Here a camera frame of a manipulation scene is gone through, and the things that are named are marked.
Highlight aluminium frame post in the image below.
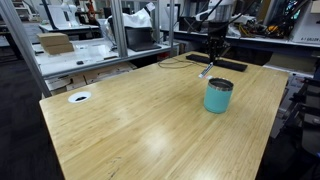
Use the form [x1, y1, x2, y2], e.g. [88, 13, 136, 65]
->
[153, 0, 161, 44]
[168, 0, 176, 48]
[110, 0, 129, 58]
[0, 0, 53, 98]

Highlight teal metal mug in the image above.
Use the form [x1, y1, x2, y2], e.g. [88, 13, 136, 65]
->
[203, 77, 235, 115]

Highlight long background bench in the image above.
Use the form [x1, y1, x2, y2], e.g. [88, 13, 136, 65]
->
[159, 28, 320, 49]

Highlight white workbench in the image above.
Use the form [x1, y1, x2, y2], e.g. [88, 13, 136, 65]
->
[33, 37, 181, 79]

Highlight thin black keyboard cable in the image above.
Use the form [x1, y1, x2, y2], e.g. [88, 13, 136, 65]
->
[157, 57, 208, 70]

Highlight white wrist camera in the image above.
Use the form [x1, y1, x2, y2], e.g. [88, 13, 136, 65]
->
[194, 9, 218, 23]

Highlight brown cardboard box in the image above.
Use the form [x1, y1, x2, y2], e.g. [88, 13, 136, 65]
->
[42, 42, 75, 56]
[36, 32, 70, 47]

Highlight white marker black cap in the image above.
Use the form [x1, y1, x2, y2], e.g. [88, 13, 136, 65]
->
[198, 62, 215, 80]

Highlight white background equipment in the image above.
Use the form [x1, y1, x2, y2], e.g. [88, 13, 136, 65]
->
[41, 0, 81, 29]

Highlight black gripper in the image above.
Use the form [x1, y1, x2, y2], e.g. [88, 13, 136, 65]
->
[205, 21, 231, 66]

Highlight black metal cart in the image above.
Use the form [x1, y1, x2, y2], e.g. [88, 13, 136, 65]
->
[271, 66, 320, 158]

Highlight white table grommet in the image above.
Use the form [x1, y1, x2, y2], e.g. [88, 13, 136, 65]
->
[67, 90, 92, 104]

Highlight white machine housing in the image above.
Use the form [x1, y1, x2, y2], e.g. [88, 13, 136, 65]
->
[289, 0, 320, 45]

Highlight black computer keyboard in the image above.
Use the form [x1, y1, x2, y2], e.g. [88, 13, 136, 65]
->
[185, 53, 249, 73]

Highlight white plastic bag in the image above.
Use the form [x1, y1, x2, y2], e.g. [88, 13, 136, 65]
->
[105, 7, 154, 29]

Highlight flattened cardboard boxes pile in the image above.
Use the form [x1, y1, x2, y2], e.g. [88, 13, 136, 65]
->
[44, 61, 138, 96]

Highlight tangled yellow black cables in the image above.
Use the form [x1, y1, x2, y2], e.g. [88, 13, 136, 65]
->
[239, 19, 291, 39]

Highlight black laptop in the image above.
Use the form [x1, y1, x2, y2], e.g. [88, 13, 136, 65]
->
[124, 26, 163, 53]

